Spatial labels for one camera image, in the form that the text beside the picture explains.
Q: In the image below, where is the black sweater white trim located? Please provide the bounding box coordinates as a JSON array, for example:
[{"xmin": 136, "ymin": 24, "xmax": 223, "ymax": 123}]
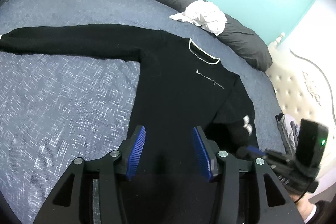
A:
[{"xmin": 1, "ymin": 24, "xmax": 257, "ymax": 223}]

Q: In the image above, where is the stack of folded clothes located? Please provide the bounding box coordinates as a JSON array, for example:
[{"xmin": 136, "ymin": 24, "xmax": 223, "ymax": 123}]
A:
[{"xmin": 275, "ymin": 113, "xmax": 300, "ymax": 157}]

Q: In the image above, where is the person's right hand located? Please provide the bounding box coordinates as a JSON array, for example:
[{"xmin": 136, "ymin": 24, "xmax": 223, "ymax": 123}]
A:
[{"xmin": 289, "ymin": 193, "xmax": 322, "ymax": 223}]

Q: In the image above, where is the blue heathered bed sheet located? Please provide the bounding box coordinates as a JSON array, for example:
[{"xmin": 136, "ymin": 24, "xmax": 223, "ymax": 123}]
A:
[{"xmin": 1, "ymin": 0, "xmax": 284, "ymax": 223}]

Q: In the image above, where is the cream tufted headboard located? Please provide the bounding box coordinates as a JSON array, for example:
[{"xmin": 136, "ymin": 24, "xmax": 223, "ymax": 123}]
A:
[{"xmin": 266, "ymin": 32, "xmax": 335, "ymax": 127}]

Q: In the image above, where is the white garment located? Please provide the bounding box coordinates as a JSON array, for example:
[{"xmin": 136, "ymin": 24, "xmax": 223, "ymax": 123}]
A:
[{"xmin": 169, "ymin": 0, "xmax": 228, "ymax": 36}]

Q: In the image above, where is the black tracking camera box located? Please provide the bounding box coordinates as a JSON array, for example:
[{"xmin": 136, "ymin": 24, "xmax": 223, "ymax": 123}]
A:
[{"xmin": 295, "ymin": 119, "xmax": 329, "ymax": 168}]

